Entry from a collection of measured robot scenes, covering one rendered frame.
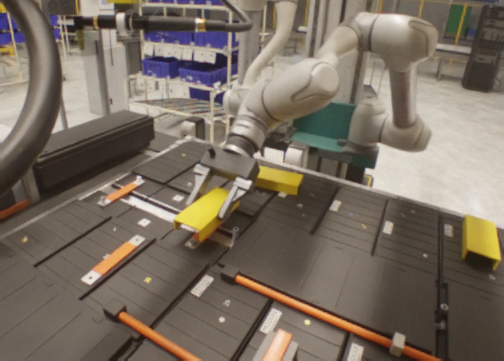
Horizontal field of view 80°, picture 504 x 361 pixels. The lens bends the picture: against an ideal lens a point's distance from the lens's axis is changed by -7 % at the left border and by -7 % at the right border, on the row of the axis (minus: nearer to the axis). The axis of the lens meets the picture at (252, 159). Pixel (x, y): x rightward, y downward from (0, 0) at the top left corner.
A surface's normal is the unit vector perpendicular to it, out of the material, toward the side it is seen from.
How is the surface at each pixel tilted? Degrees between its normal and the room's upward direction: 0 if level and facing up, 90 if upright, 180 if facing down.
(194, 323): 0
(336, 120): 90
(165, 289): 0
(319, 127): 90
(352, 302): 0
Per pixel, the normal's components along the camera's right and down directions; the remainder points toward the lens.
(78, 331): 0.06, -0.90
